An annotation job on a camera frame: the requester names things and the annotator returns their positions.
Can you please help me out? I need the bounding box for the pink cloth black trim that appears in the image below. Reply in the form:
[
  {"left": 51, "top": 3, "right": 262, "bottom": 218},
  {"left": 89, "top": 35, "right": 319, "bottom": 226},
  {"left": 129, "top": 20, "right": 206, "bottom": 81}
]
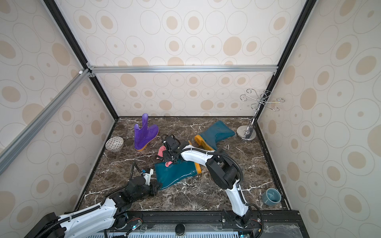
[{"left": 156, "top": 146, "right": 173, "bottom": 167}]

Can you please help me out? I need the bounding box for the teal rubber boot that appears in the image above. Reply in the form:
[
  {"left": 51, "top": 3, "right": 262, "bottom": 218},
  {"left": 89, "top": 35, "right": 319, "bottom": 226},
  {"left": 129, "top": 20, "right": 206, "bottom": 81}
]
[
  {"left": 154, "top": 160, "right": 201, "bottom": 190},
  {"left": 194, "top": 121, "right": 235, "bottom": 151}
]

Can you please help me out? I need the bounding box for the purple rubber boot yellow sole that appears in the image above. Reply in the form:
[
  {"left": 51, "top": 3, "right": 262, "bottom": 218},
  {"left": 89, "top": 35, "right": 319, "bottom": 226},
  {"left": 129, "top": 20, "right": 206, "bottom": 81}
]
[{"left": 134, "top": 113, "right": 159, "bottom": 151}]

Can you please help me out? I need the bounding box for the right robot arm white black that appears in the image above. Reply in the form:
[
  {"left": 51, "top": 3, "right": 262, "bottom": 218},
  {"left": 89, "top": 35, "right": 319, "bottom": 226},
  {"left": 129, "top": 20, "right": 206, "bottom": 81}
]
[{"left": 155, "top": 134, "right": 263, "bottom": 228}]

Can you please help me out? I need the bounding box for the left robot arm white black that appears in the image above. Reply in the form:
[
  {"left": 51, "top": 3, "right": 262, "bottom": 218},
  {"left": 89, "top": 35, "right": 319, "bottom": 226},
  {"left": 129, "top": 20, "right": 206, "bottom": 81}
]
[{"left": 26, "top": 169, "right": 161, "bottom": 238}]

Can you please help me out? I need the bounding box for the patterned white bowl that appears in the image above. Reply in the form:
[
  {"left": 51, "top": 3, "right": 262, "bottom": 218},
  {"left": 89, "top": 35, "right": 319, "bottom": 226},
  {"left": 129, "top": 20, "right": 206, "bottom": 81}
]
[{"left": 105, "top": 136, "right": 124, "bottom": 152}]

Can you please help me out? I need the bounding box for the chrome hook stand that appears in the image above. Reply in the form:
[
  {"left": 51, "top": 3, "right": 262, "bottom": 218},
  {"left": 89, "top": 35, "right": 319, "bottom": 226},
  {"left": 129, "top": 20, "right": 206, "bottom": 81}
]
[{"left": 237, "top": 88, "right": 285, "bottom": 141}]

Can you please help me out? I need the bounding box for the horizontal aluminium bar back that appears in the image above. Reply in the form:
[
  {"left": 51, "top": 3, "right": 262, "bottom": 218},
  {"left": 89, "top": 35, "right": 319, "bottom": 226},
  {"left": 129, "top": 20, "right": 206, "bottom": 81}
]
[{"left": 90, "top": 65, "right": 278, "bottom": 73}]

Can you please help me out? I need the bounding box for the grey-blue ceramic cup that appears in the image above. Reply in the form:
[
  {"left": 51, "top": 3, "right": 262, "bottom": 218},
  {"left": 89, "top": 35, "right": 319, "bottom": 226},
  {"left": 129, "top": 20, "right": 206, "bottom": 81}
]
[{"left": 262, "top": 188, "right": 282, "bottom": 206}]

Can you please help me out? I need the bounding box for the diagonal aluminium bar left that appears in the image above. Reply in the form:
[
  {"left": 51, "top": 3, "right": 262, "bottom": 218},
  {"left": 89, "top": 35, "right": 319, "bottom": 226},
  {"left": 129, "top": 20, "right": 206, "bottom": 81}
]
[{"left": 1, "top": 69, "right": 90, "bottom": 173}]

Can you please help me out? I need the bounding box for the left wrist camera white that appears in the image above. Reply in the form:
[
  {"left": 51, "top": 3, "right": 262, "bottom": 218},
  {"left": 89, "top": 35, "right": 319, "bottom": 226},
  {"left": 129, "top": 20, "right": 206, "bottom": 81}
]
[{"left": 142, "top": 169, "right": 154, "bottom": 186}]

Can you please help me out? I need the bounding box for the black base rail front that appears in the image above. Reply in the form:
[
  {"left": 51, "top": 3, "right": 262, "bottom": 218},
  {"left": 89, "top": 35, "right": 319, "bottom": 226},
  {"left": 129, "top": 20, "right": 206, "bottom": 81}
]
[{"left": 52, "top": 210, "right": 310, "bottom": 238}]

